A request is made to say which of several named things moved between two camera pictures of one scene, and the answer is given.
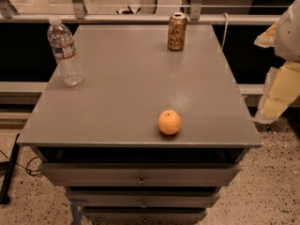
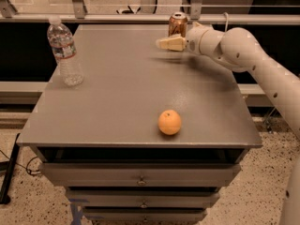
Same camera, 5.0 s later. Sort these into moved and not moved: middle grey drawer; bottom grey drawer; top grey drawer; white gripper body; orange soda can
Moved: white gripper body
Not moved: middle grey drawer; bottom grey drawer; top grey drawer; orange soda can
